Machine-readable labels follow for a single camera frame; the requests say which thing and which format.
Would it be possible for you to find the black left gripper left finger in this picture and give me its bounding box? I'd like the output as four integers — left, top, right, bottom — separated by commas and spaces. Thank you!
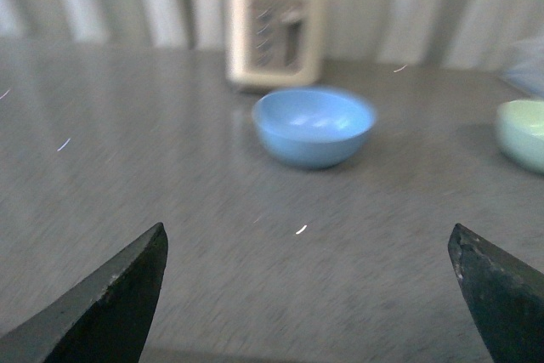
1, 223, 168, 362

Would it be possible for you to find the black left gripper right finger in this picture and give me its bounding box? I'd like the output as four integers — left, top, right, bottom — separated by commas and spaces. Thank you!
447, 224, 543, 362

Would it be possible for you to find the green bowl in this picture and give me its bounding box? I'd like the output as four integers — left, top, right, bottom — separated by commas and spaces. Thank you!
496, 99, 543, 174

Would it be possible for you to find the blue bowl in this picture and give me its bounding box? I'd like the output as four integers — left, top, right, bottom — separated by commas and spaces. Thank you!
252, 86, 377, 169

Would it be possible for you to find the clear plastic food container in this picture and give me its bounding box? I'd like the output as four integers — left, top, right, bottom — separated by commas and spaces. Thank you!
500, 37, 543, 99

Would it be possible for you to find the white curtain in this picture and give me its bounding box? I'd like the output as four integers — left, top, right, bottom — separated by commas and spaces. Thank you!
1, 0, 543, 71

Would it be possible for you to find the cream toaster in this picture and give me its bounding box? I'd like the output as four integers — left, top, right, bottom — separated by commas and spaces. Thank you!
225, 0, 327, 93

